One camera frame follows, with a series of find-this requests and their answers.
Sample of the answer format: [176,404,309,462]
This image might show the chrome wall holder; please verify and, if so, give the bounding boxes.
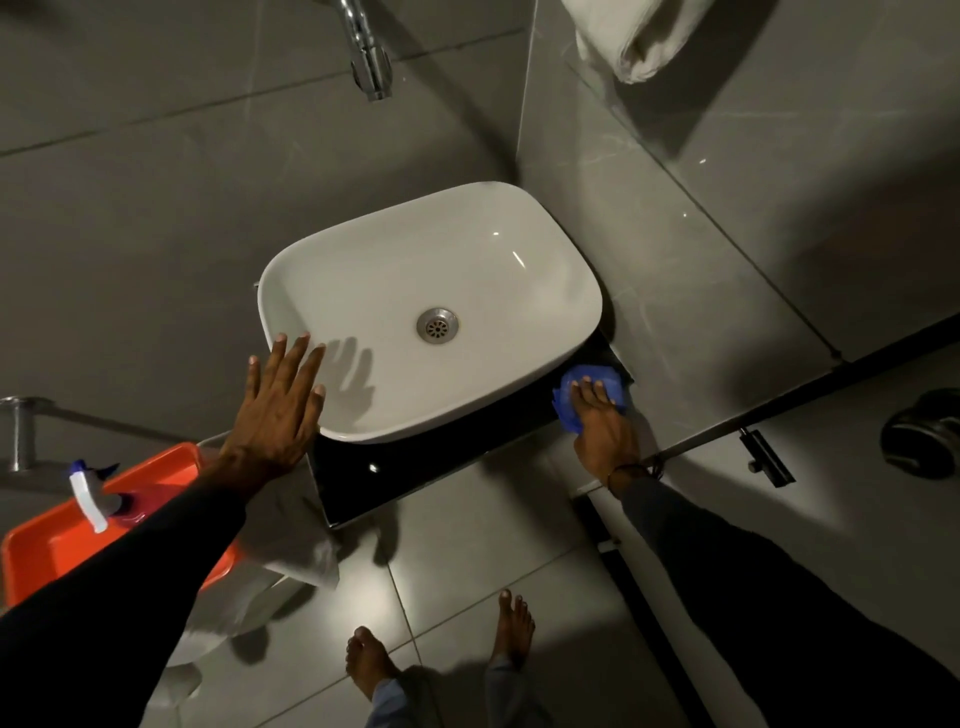
[0,395,55,476]

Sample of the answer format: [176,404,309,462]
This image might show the person's left hand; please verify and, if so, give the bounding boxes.
[216,332,329,493]

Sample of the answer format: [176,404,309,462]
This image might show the person's left foot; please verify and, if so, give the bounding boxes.
[344,625,403,703]

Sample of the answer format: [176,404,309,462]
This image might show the white spray bottle blue nozzle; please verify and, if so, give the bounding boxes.
[66,459,141,536]

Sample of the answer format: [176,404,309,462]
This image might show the white crumpled cloth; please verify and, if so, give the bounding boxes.
[238,450,342,591]

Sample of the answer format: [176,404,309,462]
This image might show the person's right hand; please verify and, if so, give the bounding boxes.
[569,377,645,487]

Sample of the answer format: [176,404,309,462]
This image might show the person's right foot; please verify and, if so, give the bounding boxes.
[490,588,538,670]

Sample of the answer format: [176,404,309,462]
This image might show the white toilet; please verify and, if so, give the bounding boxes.
[144,430,309,714]

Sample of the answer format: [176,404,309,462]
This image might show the black door bracket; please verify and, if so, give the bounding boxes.
[738,426,797,490]

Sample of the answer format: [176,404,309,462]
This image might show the blue cleaning cloth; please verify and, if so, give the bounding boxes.
[552,363,630,435]

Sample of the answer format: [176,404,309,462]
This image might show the person's grey trousers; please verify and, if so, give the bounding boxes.
[364,654,558,728]

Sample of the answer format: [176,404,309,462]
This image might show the metal sink drain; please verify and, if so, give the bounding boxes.
[416,306,460,345]

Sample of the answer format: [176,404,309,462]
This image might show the black round object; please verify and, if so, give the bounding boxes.
[879,387,960,482]

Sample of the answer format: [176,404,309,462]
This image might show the chrome faucet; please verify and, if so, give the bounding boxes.
[328,0,396,103]

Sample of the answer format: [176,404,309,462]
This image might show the orange plastic tray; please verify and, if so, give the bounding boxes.
[0,441,243,610]

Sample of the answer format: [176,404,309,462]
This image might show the white ceramic sink basin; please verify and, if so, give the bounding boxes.
[256,180,604,446]

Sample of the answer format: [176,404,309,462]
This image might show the person's foot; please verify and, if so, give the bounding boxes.
[344,625,403,703]
[490,588,538,670]

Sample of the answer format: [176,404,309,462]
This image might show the person's right forearm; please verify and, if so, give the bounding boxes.
[616,474,960,728]

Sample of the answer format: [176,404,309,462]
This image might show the person's left forearm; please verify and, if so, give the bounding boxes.
[0,463,249,728]

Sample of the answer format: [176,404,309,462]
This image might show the black glass door rail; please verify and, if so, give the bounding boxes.
[576,310,960,501]

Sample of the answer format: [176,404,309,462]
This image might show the white folded towel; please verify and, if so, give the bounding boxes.
[558,0,715,86]

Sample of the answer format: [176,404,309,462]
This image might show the black vanity counter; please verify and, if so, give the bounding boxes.
[306,330,636,531]

